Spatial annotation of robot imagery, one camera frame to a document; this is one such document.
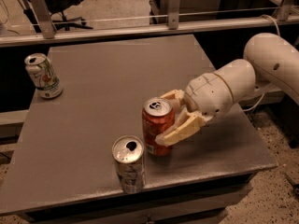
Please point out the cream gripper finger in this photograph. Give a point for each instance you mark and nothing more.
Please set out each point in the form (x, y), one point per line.
(175, 97)
(186, 125)

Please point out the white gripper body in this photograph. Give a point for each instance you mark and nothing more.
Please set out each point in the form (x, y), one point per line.
(207, 96)

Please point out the red coke can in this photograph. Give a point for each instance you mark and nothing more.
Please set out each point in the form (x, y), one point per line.
(157, 116)

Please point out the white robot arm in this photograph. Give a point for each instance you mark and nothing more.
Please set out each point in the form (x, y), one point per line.
(268, 61)

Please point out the silver redbull can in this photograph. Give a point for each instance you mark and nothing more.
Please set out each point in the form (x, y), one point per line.
(128, 155)

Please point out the white green 7up can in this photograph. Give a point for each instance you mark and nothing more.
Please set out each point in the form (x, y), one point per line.
(42, 73)

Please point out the black office chair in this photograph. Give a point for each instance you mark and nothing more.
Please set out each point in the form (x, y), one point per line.
(59, 7)

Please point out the metal railing frame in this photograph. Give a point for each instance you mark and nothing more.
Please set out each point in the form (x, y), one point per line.
(43, 30)

